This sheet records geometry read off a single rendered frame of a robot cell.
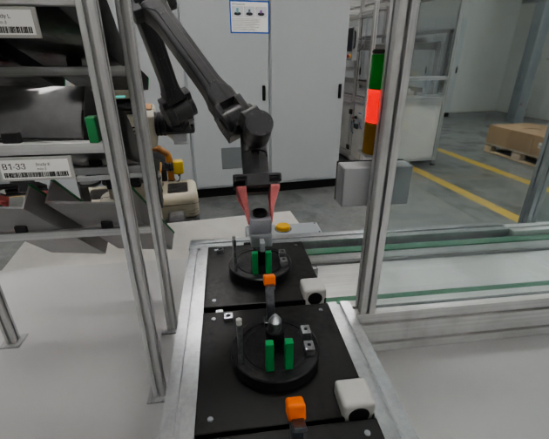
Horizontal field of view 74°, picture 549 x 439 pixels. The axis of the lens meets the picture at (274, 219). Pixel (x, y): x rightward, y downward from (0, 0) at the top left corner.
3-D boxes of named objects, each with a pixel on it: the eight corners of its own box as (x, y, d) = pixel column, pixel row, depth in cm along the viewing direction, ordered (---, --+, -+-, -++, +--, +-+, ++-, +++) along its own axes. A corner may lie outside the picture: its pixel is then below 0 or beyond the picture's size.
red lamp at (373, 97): (360, 118, 60) (363, 88, 58) (389, 118, 61) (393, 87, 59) (371, 124, 56) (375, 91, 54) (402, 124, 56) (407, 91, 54)
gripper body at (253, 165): (282, 180, 75) (279, 147, 77) (233, 183, 74) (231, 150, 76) (279, 190, 81) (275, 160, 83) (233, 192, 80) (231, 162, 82)
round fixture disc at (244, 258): (228, 255, 86) (227, 248, 86) (286, 252, 88) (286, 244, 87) (229, 290, 74) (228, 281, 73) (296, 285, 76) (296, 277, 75)
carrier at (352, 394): (203, 321, 68) (198, 265, 63) (327, 310, 71) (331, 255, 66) (195, 447, 47) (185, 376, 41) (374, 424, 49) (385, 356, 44)
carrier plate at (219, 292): (208, 253, 91) (207, 246, 90) (301, 247, 94) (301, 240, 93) (204, 316, 70) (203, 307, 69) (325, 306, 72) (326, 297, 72)
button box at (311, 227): (246, 244, 106) (245, 225, 104) (315, 239, 109) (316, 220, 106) (247, 256, 100) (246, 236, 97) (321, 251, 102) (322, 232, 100)
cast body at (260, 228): (248, 233, 81) (247, 205, 78) (268, 233, 81) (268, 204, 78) (252, 253, 73) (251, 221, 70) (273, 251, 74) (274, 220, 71)
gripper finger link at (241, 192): (274, 219, 73) (269, 175, 75) (238, 220, 72) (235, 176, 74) (271, 226, 79) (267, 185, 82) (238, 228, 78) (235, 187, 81)
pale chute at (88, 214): (118, 248, 86) (121, 230, 88) (172, 249, 86) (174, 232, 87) (44, 202, 60) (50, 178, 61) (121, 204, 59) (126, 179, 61)
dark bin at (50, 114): (98, 170, 76) (99, 135, 76) (159, 171, 76) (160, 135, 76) (-12, 140, 48) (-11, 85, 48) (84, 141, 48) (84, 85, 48)
